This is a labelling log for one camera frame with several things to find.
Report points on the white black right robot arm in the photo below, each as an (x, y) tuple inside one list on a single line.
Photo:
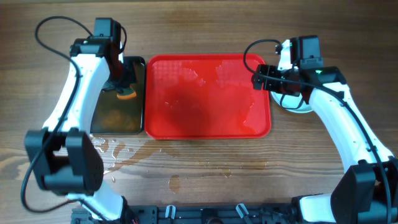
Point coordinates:
[(367, 193)]

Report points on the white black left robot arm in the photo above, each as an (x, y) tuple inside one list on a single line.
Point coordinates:
[(62, 158)]

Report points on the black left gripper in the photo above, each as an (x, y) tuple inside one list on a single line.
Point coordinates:
[(130, 78)]

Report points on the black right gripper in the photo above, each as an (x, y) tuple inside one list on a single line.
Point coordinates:
[(270, 85)]

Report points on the orange green sponge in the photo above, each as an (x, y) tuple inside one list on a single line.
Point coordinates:
[(126, 94)]

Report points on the light blue plate back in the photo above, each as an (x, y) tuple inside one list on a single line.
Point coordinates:
[(295, 104)]

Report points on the black water-filled tray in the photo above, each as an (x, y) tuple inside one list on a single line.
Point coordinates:
[(115, 116)]

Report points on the red plastic tray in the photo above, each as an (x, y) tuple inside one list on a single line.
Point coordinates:
[(205, 96)]

